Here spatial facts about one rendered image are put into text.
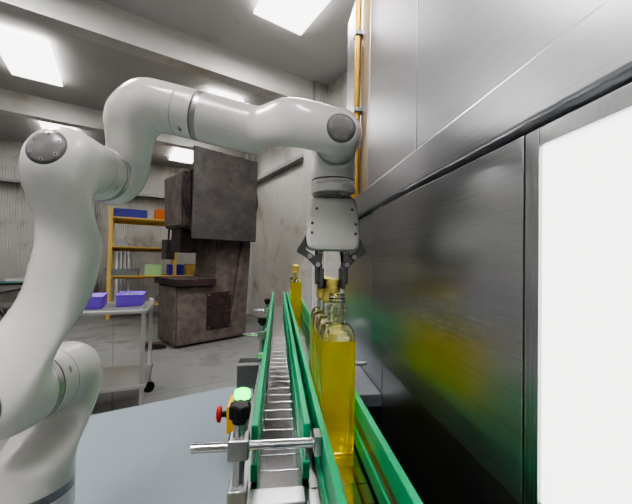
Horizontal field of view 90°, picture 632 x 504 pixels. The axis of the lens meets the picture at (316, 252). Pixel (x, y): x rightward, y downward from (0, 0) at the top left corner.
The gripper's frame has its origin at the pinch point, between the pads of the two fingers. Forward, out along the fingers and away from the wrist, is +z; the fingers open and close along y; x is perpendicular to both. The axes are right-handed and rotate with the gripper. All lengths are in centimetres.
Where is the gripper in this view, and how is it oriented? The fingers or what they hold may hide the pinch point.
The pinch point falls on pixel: (331, 277)
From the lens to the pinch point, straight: 60.7
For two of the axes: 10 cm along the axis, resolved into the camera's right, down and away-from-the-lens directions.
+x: 1.3, -0.2, -9.9
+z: -0.2, 10.0, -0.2
